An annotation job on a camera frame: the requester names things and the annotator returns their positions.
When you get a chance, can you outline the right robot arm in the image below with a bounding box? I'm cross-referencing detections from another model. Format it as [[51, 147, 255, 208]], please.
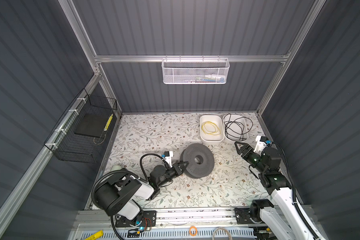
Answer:
[[234, 136, 325, 240]]

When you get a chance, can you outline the black cable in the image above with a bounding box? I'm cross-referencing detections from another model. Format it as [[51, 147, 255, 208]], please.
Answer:
[[222, 113, 254, 142]]

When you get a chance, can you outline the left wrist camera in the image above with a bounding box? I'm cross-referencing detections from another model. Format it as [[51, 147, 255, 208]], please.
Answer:
[[162, 151, 174, 169]]

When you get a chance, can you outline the black foam pad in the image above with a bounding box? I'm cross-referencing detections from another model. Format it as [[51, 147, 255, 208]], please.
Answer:
[[74, 114, 109, 138]]

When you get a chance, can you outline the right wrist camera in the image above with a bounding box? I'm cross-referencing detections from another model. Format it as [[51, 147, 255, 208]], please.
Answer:
[[254, 136, 272, 155]]

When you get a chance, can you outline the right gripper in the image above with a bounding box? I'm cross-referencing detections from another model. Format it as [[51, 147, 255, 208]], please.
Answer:
[[235, 140, 266, 175]]

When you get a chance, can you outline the white tray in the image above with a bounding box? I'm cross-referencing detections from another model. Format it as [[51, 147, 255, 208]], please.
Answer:
[[223, 114, 249, 144], [200, 115, 225, 145]]

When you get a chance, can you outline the dark grey cable spool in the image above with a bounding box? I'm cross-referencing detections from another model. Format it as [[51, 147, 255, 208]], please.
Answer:
[[180, 143, 215, 179]]

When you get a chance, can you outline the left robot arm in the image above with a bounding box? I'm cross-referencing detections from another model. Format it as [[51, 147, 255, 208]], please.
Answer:
[[91, 151, 189, 232]]

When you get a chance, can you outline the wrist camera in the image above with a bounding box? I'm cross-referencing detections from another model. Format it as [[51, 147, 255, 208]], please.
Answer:
[[254, 136, 272, 155], [162, 151, 174, 169]]

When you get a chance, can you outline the left white tray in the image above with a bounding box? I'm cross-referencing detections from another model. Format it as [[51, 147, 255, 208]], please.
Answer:
[[200, 115, 225, 145]]

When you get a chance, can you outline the yellow cable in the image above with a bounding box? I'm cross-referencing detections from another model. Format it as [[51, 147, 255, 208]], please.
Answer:
[[201, 120, 222, 136]]

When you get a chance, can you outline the white wire mesh basket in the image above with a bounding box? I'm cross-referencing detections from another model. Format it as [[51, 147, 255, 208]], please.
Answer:
[[161, 57, 230, 85]]

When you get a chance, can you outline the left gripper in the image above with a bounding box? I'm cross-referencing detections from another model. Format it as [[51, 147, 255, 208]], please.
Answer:
[[156, 160, 188, 190]]

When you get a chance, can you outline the right white tray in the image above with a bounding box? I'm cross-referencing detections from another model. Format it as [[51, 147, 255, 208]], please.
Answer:
[[223, 114, 249, 144]]

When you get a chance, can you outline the black wire basket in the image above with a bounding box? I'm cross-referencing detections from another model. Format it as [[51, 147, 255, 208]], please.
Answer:
[[45, 90, 118, 164]]

